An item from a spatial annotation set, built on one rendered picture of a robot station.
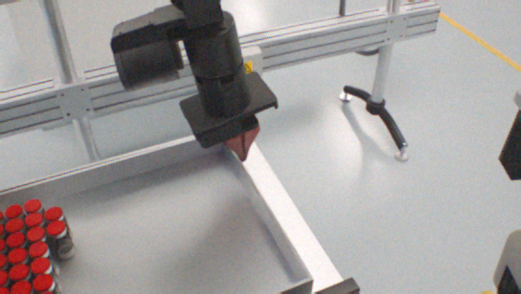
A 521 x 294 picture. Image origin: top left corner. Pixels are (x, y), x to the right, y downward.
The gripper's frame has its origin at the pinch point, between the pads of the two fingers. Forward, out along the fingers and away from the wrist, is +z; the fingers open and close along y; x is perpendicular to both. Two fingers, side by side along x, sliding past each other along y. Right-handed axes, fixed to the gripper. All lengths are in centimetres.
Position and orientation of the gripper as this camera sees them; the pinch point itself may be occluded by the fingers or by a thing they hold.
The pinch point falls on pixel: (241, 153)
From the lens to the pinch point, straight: 63.1
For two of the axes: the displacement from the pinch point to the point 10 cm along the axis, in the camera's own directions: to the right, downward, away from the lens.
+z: 1.6, 6.8, 7.1
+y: -9.0, 3.9, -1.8
